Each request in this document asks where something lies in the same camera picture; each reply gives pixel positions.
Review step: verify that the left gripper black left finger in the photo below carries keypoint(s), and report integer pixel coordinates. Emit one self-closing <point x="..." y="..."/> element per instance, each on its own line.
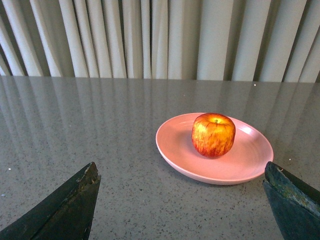
<point x="66" y="214"/>

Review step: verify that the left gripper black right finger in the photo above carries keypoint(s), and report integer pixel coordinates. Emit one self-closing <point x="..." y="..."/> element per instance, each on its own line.
<point x="295" y="204"/>

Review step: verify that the red yellow apple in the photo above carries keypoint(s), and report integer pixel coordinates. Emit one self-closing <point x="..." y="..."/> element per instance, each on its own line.
<point x="213" y="134"/>

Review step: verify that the white pleated curtain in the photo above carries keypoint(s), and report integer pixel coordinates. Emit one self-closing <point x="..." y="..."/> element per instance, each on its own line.
<point x="230" y="40"/>

